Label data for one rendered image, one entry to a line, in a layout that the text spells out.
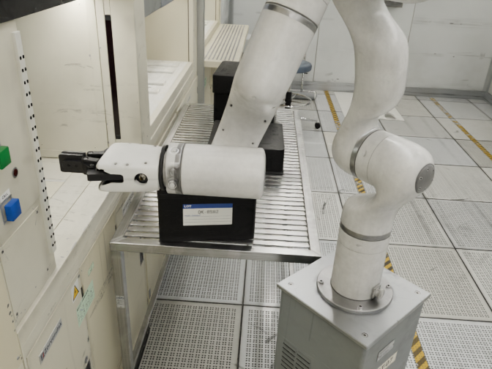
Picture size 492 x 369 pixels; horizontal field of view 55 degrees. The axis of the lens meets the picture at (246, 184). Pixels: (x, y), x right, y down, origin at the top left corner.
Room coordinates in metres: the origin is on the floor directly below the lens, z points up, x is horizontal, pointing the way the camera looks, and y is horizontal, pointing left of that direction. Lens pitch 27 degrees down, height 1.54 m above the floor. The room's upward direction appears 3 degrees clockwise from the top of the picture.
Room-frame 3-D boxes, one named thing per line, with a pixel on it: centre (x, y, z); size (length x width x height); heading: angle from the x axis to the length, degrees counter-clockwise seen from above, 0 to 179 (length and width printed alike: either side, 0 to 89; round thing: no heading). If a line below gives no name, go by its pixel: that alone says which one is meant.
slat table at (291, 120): (1.75, 0.06, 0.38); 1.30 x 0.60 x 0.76; 178
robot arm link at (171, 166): (0.70, 0.12, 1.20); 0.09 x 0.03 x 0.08; 178
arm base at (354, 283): (0.96, -0.29, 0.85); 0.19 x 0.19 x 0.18
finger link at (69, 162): (0.69, 0.27, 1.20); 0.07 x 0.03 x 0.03; 88
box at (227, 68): (2.16, 0.01, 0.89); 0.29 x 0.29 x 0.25; 85
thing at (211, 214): (1.28, 0.12, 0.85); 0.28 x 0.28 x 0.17; 8
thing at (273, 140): (1.75, 0.00, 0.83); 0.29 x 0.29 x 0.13; 89
